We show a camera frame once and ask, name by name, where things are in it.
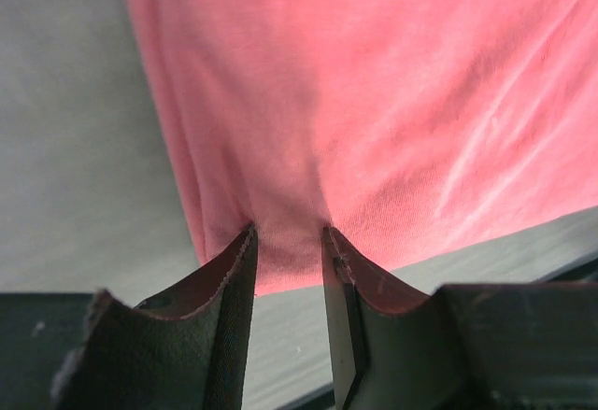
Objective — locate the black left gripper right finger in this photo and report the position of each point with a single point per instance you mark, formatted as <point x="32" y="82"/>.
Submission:
<point x="466" y="346"/>

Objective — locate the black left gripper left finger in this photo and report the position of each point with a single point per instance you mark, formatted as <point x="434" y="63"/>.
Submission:
<point x="185" y="347"/>

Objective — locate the red t shirt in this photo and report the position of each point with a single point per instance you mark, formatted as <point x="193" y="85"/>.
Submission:
<point x="415" y="127"/>

